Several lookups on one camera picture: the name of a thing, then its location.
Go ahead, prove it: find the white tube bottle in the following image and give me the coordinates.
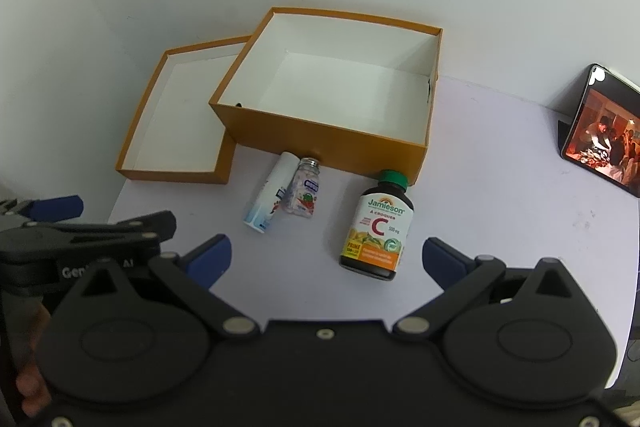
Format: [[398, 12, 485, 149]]
[[243, 151, 299, 234]]

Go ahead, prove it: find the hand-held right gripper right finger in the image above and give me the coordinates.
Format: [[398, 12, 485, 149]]
[[392, 236, 589, 338]]

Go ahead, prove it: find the orange cardboard box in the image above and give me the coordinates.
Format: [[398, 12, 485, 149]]
[[209, 7, 443, 188]]

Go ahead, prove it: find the white desktop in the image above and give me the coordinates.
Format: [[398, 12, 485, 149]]
[[107, 74, 640, 388]]

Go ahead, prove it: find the smartphone with lit screen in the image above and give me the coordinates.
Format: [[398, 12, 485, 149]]
[[562, 63, 640, 198]]

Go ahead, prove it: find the person's left hand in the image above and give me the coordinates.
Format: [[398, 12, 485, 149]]
[[12, 307, 53, 414]]

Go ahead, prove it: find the small clear glass bottle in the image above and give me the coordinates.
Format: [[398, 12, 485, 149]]
[[282, 157, 322, 219]]

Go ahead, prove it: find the dark green-capped vitamin bottle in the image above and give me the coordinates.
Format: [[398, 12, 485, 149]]
[[339, 169, 416, 282]]

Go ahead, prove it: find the orange cardboard box lid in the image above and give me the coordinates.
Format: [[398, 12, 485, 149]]
[[114, 36, 251, 185]]

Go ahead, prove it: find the black phone stand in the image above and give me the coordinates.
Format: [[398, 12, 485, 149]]
[[556, 119, 573, 155]]

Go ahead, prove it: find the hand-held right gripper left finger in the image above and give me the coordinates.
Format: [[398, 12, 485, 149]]
[[62, 234, 260, 339]]

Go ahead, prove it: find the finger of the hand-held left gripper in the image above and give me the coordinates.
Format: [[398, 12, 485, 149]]
[[0, 194, 85, 228], [0, 210, 179, 258]]

